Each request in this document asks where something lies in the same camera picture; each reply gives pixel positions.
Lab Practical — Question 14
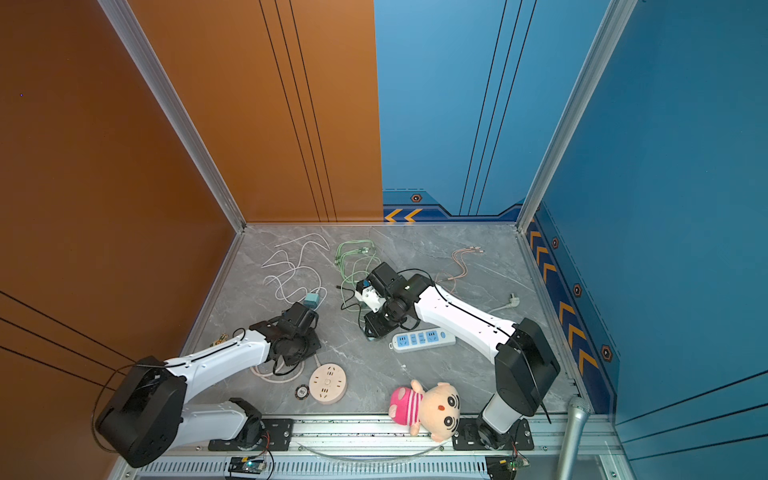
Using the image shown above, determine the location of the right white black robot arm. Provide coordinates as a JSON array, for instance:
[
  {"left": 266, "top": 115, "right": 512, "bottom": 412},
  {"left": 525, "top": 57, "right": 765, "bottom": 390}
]
[{"left": 355, "top": 262, "right": 561, "bottom": 449}]

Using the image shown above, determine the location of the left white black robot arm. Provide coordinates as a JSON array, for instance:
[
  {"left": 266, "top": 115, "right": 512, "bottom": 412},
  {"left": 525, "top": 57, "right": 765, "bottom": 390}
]
[{"left": 91, "top": 303, "right": 320, "bottom": 468}]

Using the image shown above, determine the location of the white blue power strip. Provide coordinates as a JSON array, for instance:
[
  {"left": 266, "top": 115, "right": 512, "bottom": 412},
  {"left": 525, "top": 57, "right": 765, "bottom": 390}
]
[{"left": 390, "top": 328, "right": 456, "bottom": 353}]

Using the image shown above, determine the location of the round pink power socket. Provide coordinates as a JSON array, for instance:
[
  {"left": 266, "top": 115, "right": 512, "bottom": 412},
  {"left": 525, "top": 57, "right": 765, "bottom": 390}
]
[{"left": 308, "top": 363, "right": 348, "bottom": 405}]

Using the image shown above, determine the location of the pink plush doll toy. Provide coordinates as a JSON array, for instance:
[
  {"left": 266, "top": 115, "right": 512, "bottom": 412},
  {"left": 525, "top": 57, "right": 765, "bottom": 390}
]
[{"left": 388, "top": 380, "right": 461, "bottom": 442}]

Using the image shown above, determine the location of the left green circuit board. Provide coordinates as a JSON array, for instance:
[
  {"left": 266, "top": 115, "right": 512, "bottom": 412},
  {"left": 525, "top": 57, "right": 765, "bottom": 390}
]
[{"left": 227, "top": 456, "right": 269, "bottom": 479}]

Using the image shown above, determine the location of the green circuit board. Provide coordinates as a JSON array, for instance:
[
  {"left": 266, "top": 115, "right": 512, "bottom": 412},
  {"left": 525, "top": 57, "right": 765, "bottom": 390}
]
[
  {"left": 227, "top": 456, "right": 269, "bottom": 479},
  {"left": 485, "top": 456, "right": 530, "bottom": 480}
]

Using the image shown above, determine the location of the right green circuit board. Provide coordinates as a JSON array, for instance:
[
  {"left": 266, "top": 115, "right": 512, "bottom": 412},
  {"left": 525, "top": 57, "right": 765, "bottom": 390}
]
[{"left": 485, "top": 456, "right": 530, "bottom": 480}]

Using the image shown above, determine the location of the silver metal pole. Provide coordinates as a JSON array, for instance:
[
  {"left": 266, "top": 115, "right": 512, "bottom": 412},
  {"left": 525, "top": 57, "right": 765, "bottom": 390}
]
[{"left": 554, "top": 396, "right": 591, "bottom": 480}]

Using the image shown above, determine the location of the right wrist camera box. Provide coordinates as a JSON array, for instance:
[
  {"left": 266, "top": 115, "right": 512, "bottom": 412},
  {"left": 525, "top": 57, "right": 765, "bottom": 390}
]
[{"left": 354, "top": 279, "right": 385, "bottom": 313}]

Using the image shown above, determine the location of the teal charger with white cable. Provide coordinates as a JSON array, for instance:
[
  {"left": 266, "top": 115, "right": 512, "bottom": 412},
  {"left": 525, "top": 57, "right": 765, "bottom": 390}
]
[{"left": 302, "top": 292, "right": 322, "bottom": 310}]

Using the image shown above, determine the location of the pink socket power cord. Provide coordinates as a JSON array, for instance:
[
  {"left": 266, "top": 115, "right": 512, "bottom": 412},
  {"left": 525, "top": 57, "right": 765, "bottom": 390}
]
[{"left": 250, "top": 353, "right": 319, "bottom": 385}]

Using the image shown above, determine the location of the white usb cable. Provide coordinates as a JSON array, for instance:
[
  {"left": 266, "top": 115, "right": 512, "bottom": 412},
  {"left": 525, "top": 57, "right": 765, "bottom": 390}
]
[{"left": 261, "top": 232, "right": 332, "bottom": 306}]

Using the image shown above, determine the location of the green multi-head cable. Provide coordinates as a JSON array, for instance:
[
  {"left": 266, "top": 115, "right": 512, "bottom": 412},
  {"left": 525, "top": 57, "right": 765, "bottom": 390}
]
[{"left": 334, "top": 239, "right": 385, "bottom": 301}]

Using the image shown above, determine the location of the pink multi-head cable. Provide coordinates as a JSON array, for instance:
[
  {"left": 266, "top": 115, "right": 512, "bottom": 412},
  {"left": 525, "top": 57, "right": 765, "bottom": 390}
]
[{"left": 440, "top": 245, "right": 486, "bottom": 286}]

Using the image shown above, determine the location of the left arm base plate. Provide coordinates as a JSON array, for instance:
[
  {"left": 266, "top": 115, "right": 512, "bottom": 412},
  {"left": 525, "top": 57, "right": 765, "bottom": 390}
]
[{"left": 207, "top": 418, "right": 294, "bottom": 452}]

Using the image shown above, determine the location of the aluminium front rail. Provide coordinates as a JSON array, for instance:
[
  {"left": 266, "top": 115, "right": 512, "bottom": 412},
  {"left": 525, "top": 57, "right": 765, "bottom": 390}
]
[{"left": 107, "top": 413, "right": 637, "bottom": 480}]

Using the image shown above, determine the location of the white power strip cord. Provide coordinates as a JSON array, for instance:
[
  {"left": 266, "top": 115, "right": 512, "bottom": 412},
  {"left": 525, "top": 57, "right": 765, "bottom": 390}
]
[{"left": 454, "top": 292, "right": 522, "bottom": 334}]

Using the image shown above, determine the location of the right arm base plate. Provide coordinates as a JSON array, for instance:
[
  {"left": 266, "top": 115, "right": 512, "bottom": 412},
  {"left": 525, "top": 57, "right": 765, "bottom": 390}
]
[{"left": 452, "top": 418, "right": 535, "bottom": 451}]

